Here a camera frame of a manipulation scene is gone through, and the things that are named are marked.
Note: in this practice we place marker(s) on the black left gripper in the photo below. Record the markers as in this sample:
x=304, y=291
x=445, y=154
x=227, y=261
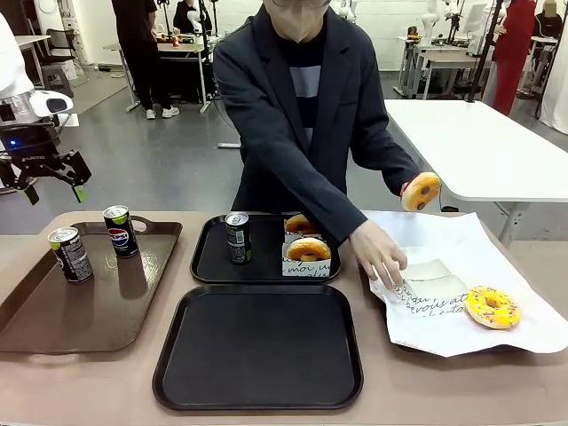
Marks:
x=26, y=146

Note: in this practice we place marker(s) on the black Pepsi soda can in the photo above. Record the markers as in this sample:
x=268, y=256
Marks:
x=238, y=239
x=72, y=257
x=120, y=233

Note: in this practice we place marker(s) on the orange glazed chocolate-dot donut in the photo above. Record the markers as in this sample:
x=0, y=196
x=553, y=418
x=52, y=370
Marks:
x=420, y=191

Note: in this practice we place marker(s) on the script-printed paper box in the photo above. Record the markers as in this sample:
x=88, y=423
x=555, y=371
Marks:
x=435, y=297

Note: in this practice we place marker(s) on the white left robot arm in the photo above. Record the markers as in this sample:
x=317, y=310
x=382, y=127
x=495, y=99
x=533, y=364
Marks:
x=13, y=66

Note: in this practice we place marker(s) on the person's left forearm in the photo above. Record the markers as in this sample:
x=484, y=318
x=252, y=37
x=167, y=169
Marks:
x=390, y=160

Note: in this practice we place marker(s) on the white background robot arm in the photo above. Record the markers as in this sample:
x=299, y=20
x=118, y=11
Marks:
x=195, y=22
x=348, y=9
x=429, y=22

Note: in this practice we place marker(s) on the person's right forearm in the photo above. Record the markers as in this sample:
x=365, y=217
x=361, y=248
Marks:
x=324, y=195

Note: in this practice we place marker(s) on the person's right hand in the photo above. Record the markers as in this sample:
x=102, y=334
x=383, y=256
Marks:
x=377, y=253

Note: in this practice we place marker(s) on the person's left hand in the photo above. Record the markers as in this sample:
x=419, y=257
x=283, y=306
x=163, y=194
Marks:
x=404, y=188

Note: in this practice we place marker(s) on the grey step stool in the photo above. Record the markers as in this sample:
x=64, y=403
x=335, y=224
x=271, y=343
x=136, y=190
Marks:
x=57, y=79

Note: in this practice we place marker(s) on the black office chair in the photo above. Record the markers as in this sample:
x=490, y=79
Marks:
x=60, y=44

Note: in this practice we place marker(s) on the light wooden desk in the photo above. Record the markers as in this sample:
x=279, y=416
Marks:
x=33, y=41

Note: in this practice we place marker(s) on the brown plastic serving tray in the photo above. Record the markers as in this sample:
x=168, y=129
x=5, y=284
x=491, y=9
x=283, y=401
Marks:
x=66, y=319

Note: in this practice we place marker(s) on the white desk with leg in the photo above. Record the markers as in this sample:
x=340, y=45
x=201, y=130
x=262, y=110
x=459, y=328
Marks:
x=116, y=46

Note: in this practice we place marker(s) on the standing person in black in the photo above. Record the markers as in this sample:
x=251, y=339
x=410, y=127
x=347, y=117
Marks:
x=137, y=53

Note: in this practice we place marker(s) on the cluttered background work table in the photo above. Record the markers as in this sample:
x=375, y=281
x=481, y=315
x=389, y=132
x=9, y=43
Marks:
x=186, y=48

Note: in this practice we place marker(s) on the seated person in black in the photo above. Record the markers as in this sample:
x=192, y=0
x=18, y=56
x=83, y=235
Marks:
x=184, y=15

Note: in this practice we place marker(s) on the person in dark blazer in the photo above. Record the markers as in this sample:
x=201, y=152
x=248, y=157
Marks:
x=275, y=111

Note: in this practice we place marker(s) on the black square plastic tray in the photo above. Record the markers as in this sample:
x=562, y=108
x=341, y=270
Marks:
x=266, y=275
x=257, y=346

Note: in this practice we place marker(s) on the beige face mask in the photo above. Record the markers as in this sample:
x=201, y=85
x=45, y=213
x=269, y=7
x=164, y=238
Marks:
x=297, y=22

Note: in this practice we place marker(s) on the large white paper sheet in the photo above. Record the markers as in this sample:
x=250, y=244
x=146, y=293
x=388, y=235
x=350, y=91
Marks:
x=444, y=239

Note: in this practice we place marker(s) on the dark plastic tray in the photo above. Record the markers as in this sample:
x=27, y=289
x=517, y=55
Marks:
x=412, y=347

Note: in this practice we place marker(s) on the grey background lab table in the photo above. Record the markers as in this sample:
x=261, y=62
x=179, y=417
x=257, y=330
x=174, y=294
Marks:
x=444, y=57

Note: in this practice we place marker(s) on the white rectangular table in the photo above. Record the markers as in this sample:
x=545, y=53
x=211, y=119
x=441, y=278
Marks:
x=466, y=146

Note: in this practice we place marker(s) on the black tripod pole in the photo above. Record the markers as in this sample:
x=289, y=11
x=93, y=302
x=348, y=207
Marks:
x=490, y=40

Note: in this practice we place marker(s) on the yellow sprinkled donut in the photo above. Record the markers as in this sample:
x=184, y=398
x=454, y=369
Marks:
x=492, y=308

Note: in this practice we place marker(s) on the person in red clothes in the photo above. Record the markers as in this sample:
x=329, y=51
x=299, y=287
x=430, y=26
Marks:
x=515, y=44

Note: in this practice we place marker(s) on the person with blurred face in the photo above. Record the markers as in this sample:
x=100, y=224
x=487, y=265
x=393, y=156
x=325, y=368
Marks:
x=548, y=26

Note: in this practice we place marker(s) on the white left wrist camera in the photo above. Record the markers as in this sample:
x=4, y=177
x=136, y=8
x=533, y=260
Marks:
x=68, y=120

